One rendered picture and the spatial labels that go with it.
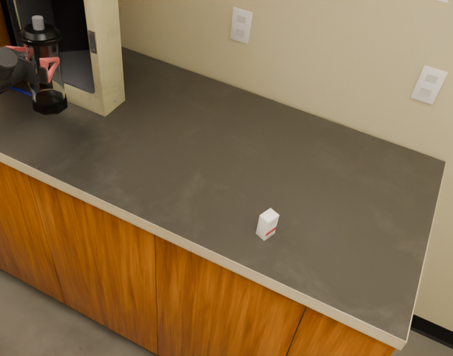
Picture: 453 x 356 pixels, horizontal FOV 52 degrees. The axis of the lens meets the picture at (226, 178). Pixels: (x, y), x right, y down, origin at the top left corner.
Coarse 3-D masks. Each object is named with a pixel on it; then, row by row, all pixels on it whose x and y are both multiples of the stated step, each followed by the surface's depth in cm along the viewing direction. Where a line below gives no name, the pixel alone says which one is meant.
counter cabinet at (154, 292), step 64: (0, 192) 157; (64, 192) 137; (0, 256) 194; (64, 256) 165; (128, 256) 144; (192, 256) 127; (128, 320) 174; (192, 320) 150; (256, 320) 132; (320, 320) 118
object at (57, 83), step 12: (60, 36) 124; (24, 48) 124; (36, 48) 122; (48, 48) 123; (36, 60) 124; (60, 60) 129; (36, 72) 127; (60, 72) 130; (48, 84) 129; (60, 84) 132; (36, 96) 132; (48, 96) 132; (60, 96) 134
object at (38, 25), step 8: (32, 16) 121; (40, 16) 122; (32, 24) 122; (40, 24) 121; (48, 24) 126; (24, 32) 121; (32, 32) 121; (40, 32) 121; (48, 32) 122; (56, 32) 125; (40, 40) 121
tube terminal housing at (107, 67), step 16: (96, 0) 125; (112, 0) 131; (96, 16) 128; (112, 16) 134; (96, 32) 130; (112, 32) 137; (96, 48) 134; (112, 48) 140; (96, 64) 138; (112, 64) 143; (96, 80) 142; (112, 80) 146; (80, 96) 150; (96, 96) 146; (112, 96) 150; (96, 112) 151
